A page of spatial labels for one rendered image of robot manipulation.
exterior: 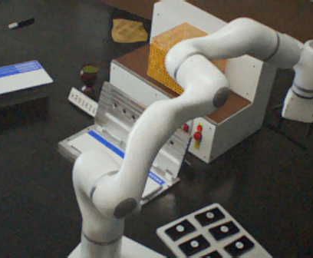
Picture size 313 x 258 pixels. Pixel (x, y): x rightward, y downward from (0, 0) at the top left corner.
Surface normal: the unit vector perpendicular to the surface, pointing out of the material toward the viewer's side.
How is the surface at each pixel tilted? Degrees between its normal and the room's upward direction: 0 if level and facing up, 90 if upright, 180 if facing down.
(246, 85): 90
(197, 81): 47
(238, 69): 90
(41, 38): 0
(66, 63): 0
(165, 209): 0
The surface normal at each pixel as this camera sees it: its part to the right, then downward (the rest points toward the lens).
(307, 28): 0.11, -0.78
